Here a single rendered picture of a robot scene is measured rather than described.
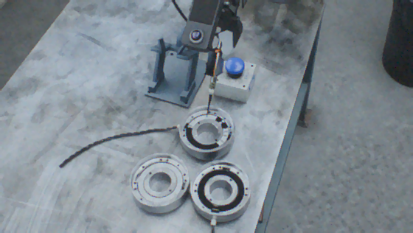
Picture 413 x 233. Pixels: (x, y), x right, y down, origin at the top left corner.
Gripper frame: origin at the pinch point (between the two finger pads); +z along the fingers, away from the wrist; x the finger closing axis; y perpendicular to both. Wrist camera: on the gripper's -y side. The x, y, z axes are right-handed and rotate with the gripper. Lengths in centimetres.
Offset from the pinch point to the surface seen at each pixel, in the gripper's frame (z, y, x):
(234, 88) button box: 9.0, 0.7, -3.2
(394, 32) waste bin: 70, 92, -33
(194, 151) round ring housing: 9.6, -15.2, -1.2
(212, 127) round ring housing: 11.7, -8.0, -1.7
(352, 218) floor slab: 93, 24, -35
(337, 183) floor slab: 93, 35, -28
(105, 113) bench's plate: 13.0, -11.5, 20.2
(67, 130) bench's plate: 13.0, -17.6, 25.5
